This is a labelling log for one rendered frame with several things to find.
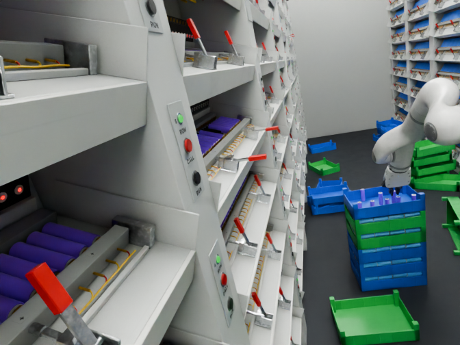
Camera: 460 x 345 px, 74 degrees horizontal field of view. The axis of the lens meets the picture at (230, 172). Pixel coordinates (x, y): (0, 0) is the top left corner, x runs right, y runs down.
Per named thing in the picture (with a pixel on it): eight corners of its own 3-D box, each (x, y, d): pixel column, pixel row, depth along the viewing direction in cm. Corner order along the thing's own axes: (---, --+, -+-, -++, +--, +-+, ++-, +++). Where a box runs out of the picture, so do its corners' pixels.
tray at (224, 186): (264, 140, 102) (269, 112, 99) (213, 238, 47) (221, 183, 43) (207, 129, 106) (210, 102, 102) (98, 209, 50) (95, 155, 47)
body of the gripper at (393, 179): (389, 172, 129) (387, 190, 136) (415, 168, 127) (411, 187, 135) (382, 161, 134) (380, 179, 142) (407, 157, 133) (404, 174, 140)
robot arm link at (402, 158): (391, 170, 127) (415, 165, 126) (395, 146, 118) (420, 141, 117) (382, 157, 133) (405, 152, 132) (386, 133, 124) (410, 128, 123)
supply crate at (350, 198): (405, 192, 153) (404, 177, 150) (425, 210, 134) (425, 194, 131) (343, 201, 158) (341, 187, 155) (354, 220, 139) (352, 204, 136)
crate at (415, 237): (406, 220, 158) (406, 207, 155) (426, 241, 139) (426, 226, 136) (346, 228, 162) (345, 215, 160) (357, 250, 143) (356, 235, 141)
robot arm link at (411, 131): (394, 131, 101) (374, 170, 128) (445, 120, 99) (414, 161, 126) (384, 109, 105) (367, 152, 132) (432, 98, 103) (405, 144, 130)
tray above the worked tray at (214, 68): (252, 79, 96) (260, 32, 91) (180, 111, 41) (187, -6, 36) (192, 70, 100) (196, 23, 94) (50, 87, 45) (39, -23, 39)
